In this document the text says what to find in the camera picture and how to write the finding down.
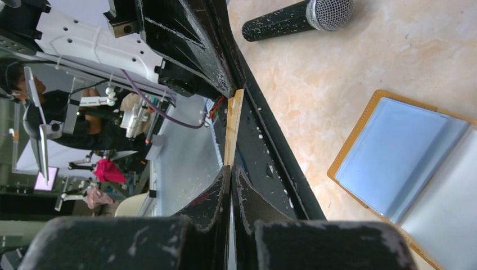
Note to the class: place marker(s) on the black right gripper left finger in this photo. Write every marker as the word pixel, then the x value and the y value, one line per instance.
pixel 205 244

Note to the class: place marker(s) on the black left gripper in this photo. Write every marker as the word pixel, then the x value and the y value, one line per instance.
pixel 195 35

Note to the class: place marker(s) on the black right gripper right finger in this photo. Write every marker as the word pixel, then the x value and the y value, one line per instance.
pixel 251 211

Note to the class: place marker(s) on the yellow leather card holder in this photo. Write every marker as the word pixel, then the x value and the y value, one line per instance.
pixel 414 166

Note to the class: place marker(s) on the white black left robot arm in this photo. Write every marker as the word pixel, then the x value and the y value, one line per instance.
pixel 32 27

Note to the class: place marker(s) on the black microphone silver head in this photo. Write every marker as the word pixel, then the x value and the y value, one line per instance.
pixel 323 15

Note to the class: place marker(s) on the person in black shirt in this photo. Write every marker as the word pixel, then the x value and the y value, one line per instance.
pixel 90 133

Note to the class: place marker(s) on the grey monitor screen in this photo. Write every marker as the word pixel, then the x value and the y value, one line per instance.
pixel 36 126

